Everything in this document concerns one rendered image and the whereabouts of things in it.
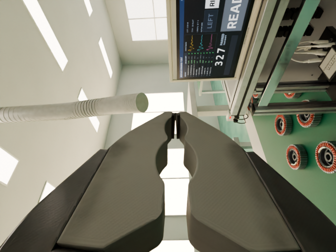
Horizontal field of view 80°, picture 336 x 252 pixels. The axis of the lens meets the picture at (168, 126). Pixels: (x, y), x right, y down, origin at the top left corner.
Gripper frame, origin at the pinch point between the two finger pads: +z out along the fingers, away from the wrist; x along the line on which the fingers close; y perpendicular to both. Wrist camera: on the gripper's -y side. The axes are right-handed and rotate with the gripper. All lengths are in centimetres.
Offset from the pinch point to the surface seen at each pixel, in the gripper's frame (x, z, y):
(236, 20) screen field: 14.0, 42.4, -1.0
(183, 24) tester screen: 1.9, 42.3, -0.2
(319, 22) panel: 42, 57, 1
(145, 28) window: -99, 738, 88
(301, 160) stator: 54, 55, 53
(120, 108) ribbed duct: -44, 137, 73
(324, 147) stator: 53, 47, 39
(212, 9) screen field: 8.2, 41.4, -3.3
